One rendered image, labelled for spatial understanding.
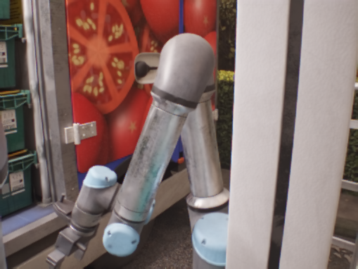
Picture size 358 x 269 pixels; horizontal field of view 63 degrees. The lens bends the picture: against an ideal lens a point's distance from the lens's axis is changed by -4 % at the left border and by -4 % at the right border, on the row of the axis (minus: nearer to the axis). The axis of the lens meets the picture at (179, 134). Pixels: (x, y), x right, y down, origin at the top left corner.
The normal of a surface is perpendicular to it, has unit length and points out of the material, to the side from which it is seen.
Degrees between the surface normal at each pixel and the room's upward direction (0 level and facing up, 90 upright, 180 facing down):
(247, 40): 90
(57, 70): 90
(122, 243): 90
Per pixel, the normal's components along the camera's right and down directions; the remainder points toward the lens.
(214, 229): 0.00, -0.93
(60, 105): 0.85, 0.13
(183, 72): 0.10, -0.11
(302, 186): -0.41, 0.22
